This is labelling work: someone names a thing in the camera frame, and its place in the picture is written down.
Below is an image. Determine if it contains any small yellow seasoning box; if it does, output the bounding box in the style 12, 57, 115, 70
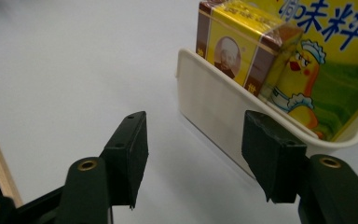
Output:
195, 0, 305, 98

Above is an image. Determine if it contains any yellow green spout pouch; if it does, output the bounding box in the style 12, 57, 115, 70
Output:
256, 0, 358, 143

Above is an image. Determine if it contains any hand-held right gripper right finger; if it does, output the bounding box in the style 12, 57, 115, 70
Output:
241, 110, 308, 203

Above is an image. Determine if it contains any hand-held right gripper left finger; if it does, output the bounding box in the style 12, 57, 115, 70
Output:
101, 110, 149, 209

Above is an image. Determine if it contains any cream plastic container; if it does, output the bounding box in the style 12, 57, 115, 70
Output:
175, 47, 358, 181

